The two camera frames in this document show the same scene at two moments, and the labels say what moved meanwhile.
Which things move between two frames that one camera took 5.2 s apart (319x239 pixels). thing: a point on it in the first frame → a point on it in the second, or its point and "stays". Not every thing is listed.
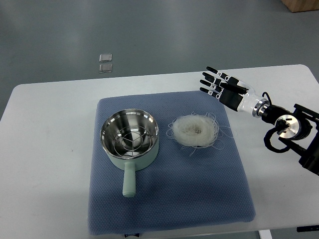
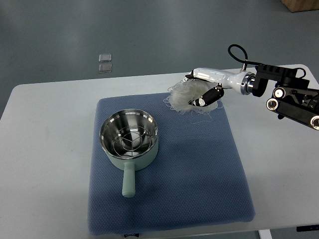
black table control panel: (309, 228) stays
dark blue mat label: (127, 234) stays
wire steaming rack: (132, 140) stays
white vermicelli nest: (195, 131) → (181, 94)
